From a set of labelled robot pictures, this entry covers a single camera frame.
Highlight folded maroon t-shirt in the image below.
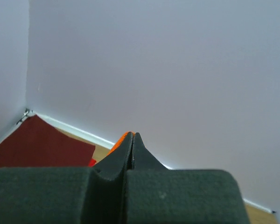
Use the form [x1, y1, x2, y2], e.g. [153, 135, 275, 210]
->
[0, 115, 95, 168]

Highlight aluminium frame rail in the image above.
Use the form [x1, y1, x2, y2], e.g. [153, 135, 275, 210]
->
[16, 108, 277, 214]

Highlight orange t-shirt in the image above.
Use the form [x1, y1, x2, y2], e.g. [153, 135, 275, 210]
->
[107, 132, 135, 157]

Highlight folded red t-shirt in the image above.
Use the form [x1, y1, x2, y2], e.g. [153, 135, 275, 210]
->
[88, 158, 97, 167]

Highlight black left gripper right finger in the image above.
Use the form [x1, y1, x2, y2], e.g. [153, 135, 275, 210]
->
[125, 133, 249, 224]

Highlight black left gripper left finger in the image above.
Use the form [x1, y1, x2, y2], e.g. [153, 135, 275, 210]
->
[0, 132, 133, 224]

